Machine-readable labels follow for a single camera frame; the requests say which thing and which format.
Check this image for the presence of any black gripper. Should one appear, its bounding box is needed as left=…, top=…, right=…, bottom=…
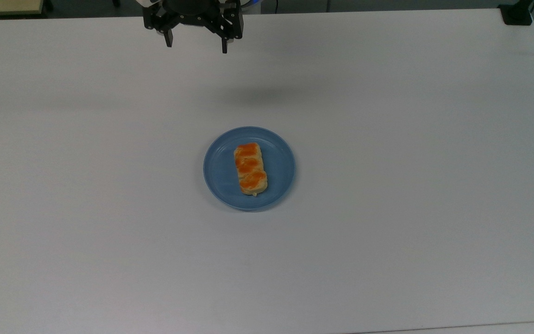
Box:
left=143, top=0, right=244, bottom=54

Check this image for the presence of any blue round plate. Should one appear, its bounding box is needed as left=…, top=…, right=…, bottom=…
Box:
left=203, top=126, right=296, bottom=211

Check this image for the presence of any white adjacent table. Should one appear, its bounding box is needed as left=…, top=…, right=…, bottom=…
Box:
left=360, top=320, right=534, bottom=334

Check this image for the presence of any beige side table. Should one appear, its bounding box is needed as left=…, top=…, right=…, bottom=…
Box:
left=0, top=0, right=46, bottom=17

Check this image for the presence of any orange glazed bread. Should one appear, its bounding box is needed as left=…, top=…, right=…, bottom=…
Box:
left=234, top=142, right=268, bottom=196

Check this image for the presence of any black table clamp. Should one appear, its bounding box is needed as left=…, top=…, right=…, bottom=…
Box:
left=498, top=0, right=534, bottom=26

